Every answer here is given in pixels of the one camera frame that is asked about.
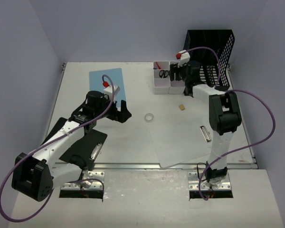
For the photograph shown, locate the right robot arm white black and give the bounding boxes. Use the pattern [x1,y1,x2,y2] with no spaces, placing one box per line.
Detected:
[169,61,242,187]

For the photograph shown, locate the left white divided organizer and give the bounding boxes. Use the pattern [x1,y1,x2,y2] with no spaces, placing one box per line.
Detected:
[153,61,170,95]

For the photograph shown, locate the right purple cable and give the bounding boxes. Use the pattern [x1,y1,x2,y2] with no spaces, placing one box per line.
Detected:
[182,46,276,201]

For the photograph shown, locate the yellow eraser block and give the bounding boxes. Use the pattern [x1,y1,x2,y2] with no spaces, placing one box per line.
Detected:
[179,105,185,111]

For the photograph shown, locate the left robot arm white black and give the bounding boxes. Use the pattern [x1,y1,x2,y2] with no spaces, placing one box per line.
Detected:
[11,85,132,202]

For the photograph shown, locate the right white divided organizer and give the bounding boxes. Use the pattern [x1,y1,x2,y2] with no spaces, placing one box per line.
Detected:
[169,61,185,95]

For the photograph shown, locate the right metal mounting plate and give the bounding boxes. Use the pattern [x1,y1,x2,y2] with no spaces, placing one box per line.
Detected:
[187,171,231,190]

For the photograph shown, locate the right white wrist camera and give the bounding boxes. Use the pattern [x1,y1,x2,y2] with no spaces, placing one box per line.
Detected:
[176,50,190,67]

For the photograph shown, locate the black mesh file rack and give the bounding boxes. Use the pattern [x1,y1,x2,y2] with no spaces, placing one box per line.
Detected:
[183,29,235,91]

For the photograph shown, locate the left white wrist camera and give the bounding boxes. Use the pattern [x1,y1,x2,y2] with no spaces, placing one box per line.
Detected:
[103,81,120,97]

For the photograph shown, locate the black clipboard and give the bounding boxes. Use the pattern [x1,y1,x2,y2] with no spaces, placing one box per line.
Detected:
[46,117,108,171]

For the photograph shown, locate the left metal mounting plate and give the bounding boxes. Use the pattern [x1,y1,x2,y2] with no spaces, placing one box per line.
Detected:
[60,171,105,191]

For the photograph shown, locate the white clear clipboard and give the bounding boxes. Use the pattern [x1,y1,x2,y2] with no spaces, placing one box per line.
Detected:
[150,122,213,168]

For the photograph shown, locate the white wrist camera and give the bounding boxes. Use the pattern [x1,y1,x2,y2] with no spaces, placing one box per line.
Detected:
[103,81,120,97]
[176,50,190,67]

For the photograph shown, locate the aluminium rail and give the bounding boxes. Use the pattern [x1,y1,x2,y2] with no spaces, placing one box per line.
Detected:
[54,162,257,171]

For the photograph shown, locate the blue clipboard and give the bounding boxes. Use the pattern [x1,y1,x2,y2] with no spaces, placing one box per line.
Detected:
[88,67,128,103]

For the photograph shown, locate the black handled scissors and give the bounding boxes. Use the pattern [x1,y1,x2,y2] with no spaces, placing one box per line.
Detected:
[159,70,170,78]

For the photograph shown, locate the clear tape roll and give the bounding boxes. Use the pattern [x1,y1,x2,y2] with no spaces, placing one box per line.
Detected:
[144,113,154,123]

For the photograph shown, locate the metal mounting plate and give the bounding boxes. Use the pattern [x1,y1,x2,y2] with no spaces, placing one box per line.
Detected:
[187,171,231,190]
[60,171,105,191]

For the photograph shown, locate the white divided organizer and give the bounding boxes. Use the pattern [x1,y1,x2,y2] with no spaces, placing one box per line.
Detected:
[169,61,185,95]
[153,61,170,95]

